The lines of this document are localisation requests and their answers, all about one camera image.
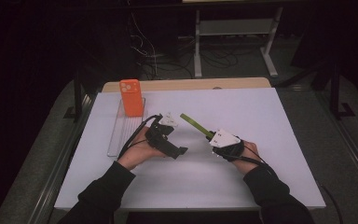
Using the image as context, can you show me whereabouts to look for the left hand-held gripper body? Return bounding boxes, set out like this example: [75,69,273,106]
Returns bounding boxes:
[145,112,182,160]

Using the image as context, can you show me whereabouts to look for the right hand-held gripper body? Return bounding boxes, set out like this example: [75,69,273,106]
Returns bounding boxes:
[209,129,245,162]

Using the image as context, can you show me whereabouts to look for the green cartoon phone case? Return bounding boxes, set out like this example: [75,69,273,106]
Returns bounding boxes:
[179,113,213,138]

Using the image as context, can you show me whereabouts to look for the clear plastic storage rack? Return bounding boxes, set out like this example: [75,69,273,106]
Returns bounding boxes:
[106,97,147,158]

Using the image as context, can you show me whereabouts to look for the orange phone case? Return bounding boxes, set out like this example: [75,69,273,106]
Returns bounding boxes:
[119,78,145,118]

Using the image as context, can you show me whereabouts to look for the person's left hand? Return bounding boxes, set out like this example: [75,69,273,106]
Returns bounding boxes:
[117,125,166,171]

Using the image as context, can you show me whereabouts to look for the person's right hand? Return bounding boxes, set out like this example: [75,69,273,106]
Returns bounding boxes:
[231,140,262,175]

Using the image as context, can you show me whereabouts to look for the black metal stand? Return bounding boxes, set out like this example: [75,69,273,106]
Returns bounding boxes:
[63,71,90,123]
[329,62,357,120]

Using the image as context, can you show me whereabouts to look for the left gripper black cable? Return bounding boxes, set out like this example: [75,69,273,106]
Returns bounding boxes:
[117,114,163,160]

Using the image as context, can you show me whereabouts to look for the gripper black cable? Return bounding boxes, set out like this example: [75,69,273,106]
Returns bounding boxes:
[117,114,163,160]
[227,144,344,224]

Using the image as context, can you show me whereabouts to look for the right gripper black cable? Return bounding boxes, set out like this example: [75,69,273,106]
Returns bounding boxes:
[227,144,344,224]

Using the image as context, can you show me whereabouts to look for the black floor cables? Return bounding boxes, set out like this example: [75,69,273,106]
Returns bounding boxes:
[136,36,241,80]

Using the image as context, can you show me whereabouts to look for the white hanging cable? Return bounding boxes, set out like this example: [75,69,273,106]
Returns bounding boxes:
[130,12,159,78]

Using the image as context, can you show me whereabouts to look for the grey metal rail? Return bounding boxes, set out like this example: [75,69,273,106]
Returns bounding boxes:
[318,91,358,200]
[27,92,97,224]

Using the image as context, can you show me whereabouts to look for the white metal desk frame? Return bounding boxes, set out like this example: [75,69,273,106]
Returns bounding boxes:
[182,0,284,78]

